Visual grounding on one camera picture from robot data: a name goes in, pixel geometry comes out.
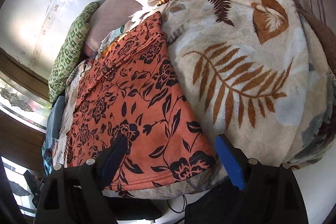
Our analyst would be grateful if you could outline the orange black floral blouse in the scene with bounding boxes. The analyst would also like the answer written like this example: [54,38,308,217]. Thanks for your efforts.
[66,12,216,191]

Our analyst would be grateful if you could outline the turquoise patterned cloth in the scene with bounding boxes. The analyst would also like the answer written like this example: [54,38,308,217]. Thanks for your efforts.
[42,138,56,176]

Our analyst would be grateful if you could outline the stained glass window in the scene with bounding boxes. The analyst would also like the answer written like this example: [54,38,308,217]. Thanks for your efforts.
[0,72,52,134]

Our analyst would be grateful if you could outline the cream leaf print blanket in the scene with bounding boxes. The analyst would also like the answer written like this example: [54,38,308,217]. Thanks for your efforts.
[52,0,335,199]

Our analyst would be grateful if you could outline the green checkered pillow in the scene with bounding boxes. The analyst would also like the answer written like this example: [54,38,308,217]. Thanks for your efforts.
[48,2,100,102]

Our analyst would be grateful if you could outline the white teal small socks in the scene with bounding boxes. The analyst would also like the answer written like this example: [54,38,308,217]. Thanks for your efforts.
[100,25,125,50]

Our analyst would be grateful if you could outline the pink quilted pillow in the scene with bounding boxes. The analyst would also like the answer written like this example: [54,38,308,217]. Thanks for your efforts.
[83,0,142,58]

